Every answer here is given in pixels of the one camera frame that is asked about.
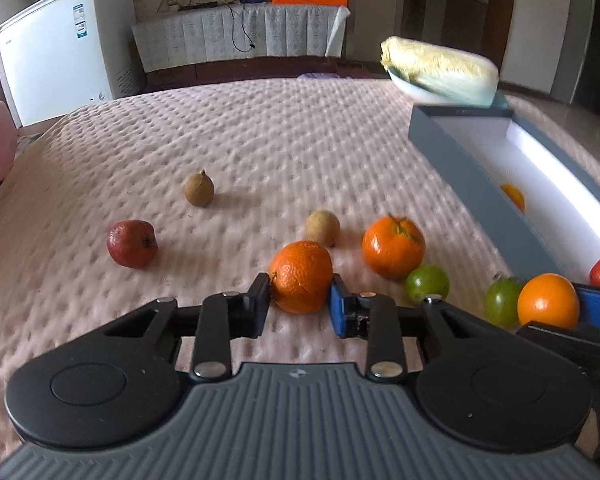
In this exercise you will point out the small yellow-orange orange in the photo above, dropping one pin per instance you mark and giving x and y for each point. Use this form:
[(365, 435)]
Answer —
[(514, 197)]

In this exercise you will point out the pointed brown fruit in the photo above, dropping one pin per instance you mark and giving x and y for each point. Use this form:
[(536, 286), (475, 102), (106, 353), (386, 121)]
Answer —
[(199, 190)]

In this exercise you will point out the smooth orange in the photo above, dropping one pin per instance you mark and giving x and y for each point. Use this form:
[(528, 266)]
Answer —
[(548, 302)]

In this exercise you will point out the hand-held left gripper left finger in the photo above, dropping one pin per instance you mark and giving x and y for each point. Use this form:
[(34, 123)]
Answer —
[(260, 305)]

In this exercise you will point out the grey box with white inside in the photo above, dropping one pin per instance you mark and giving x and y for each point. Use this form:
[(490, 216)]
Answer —
[(485, 150)]

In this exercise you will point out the napa cabbage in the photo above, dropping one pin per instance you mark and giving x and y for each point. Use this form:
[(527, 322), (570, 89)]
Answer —
[(445, 70)]

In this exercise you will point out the black power strip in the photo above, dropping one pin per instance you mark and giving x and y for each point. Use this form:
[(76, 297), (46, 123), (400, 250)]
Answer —
[(197, 6)]

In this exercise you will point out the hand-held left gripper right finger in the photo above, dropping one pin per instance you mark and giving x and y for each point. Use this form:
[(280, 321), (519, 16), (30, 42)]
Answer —
[(337, 310)]

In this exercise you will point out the pink quilted blanket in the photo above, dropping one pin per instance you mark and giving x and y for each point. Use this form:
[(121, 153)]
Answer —
[(260, 150)]

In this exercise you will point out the white patterned cabinet cloth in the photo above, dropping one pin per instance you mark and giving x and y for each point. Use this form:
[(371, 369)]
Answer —
[(205, 35)]

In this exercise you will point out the dark wooden cabinet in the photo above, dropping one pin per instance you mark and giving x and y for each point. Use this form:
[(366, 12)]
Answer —
[(260, 70)]

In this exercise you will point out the round light brown fruit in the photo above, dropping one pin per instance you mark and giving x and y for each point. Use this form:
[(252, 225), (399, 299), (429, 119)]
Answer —
[(323, 227)]

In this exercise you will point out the blue cartoon plate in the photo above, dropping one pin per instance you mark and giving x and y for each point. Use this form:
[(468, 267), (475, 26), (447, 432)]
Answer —
[(410, 91)]

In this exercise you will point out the red apple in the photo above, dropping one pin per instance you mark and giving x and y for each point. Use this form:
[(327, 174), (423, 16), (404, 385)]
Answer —
[(132, 243)]

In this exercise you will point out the dimpled orange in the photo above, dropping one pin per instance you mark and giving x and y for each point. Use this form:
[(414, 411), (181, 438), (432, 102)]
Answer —
[(301, 280)]

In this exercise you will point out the orange with green stem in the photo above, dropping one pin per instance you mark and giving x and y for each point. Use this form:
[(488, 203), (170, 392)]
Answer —
[(393, 250)]

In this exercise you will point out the green lime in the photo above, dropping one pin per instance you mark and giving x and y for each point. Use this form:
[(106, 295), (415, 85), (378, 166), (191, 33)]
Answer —
[(427, 282)]

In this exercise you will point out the green fruit with stem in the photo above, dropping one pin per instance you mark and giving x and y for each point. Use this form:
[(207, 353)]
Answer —
[(501, 302)]

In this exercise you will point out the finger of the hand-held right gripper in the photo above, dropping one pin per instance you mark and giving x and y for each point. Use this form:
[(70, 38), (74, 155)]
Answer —
[(560, 335), (599, 307)]

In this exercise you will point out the white chest freezer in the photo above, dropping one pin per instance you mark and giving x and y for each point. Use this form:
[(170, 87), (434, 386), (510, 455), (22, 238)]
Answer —
[(60, 55)]

